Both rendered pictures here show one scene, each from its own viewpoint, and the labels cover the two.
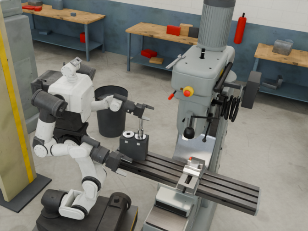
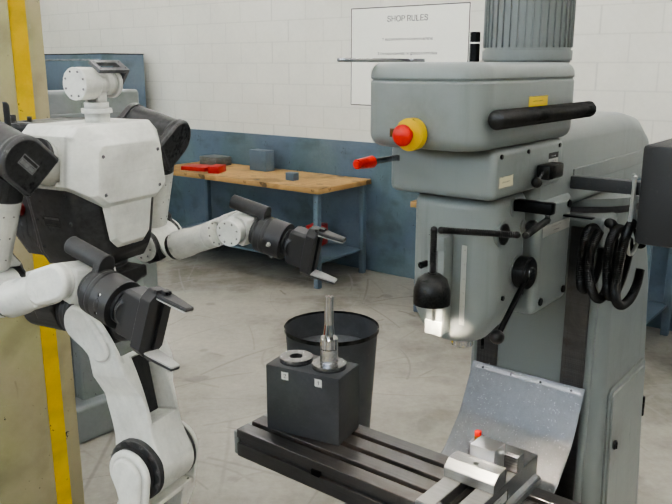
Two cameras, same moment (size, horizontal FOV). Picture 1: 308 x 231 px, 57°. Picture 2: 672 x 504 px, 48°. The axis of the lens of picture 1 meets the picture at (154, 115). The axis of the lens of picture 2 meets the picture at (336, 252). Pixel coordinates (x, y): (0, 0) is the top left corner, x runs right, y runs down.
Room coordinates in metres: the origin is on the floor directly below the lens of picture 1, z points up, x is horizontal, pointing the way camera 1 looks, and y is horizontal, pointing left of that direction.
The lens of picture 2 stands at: (0.11, -0.48, 1.88)
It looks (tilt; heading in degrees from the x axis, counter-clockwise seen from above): 14 degrees down; 18
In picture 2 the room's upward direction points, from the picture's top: straight up
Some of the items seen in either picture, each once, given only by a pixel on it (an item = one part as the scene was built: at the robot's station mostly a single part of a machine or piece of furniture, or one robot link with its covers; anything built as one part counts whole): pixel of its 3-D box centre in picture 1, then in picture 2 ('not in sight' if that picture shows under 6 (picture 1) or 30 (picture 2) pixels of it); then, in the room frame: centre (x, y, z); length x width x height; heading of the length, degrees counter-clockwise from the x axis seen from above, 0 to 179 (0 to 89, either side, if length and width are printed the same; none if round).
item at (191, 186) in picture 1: (192, 172); (479, 481); (1.65, -0.33, 0.98); 0.35 x 0.15 x 0.11; 159
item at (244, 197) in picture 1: (181, 175); (449, 499); (1.71, -0.26, 0.89); 1.24 x 0.23 x 0.08; 69
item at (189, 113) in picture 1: (187, 125); (438, 284); (1.60, -0.23, 1.45); 0.04 x 0.04 x 0.21; 69
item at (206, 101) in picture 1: (199, 85); (479, 163); (1.74, -0.29, 1.68); 0.34 x 0.24 x 0.10; 159
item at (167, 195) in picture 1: (181, 184); not in sight; (1.70, -0.27, 0.79); 0.50 x 0.35 x 0.12; 159
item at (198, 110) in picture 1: (193, 114); (466, 261); (1.71, -0.27, 1.47); 0.21 x 0.19 x 0.32; 69
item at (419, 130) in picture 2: (188, 91); (411, 134); (1.49, -0.19, 1.76); 0.06 x 0.02 x 0.06; 69
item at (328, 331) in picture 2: (140, 123); (329, 317); (1.87, 0.10, 1.25); 0.03 x 0.03 x 0.11
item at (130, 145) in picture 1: (134, 145); (312, 393); (1.88, 0.15, 1.03); 0.22 x 0.12 x 0.20; 80
